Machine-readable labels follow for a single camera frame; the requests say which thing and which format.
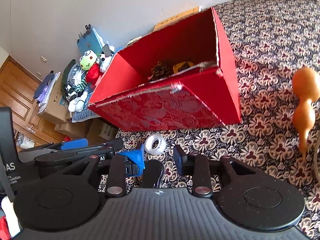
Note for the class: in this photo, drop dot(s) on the clear tape roll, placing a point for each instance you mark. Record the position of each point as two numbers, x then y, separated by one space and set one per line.
155 144

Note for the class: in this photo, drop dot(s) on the yellow tape measure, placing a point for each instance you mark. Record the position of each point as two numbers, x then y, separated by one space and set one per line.
181 66

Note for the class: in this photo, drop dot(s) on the black magnifier lens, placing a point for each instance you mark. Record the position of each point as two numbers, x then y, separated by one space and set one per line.
152 174

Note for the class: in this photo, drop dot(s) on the pine cone in box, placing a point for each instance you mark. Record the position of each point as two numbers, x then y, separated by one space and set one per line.
160 70

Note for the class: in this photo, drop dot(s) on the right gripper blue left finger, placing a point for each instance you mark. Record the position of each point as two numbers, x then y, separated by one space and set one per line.
134 161

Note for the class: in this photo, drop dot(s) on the wooden door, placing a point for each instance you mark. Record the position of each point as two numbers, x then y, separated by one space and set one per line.
17 92

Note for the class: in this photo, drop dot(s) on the blue paper bag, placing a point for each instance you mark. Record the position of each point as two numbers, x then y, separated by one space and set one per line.
90 40

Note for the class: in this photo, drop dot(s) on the white panda plush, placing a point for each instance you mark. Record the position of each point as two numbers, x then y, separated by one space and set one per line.
103 60

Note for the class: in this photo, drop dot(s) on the orange gourd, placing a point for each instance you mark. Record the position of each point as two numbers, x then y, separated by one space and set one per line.
305 84

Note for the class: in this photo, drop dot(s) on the patterned black white cloth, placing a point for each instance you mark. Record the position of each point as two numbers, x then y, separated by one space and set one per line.
270 40

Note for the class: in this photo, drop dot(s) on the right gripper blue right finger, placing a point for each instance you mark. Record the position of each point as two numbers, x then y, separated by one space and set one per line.
180 159

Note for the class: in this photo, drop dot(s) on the red cardboard box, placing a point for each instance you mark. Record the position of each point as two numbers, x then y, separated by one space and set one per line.
202 96

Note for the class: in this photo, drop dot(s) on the blue floral towel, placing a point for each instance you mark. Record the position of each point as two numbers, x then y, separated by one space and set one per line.
85 114

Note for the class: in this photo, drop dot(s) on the green frog plush toy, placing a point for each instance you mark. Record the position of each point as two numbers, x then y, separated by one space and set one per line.
87 60

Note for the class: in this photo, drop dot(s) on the brown cardboard boxes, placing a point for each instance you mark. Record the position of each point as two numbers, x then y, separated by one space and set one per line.
84 124

